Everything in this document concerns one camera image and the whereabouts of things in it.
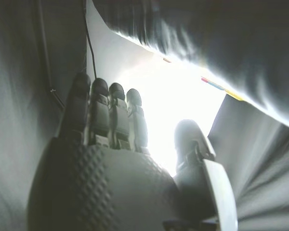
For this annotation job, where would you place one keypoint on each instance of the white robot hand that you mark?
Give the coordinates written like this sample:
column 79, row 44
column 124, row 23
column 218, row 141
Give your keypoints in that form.
column 110, row 187

